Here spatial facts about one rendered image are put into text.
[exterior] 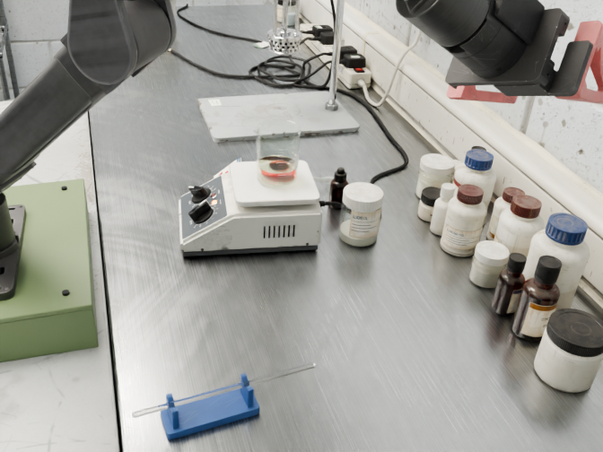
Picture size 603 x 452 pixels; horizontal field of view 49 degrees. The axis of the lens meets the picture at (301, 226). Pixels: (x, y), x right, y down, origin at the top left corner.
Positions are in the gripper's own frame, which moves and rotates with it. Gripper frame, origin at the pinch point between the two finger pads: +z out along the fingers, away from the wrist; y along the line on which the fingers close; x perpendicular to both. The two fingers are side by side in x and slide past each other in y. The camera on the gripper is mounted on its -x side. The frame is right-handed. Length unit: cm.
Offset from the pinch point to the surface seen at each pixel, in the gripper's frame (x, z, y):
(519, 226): 8.0, 24.2, 16.7
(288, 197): 15.0, 0.8, 36.9
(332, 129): -5, 25, 66
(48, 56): -30, 19, 292
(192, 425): 42.7, -12.8, 18.9
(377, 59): -27, 38, 78
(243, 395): 38.6, -8.0, 18.9
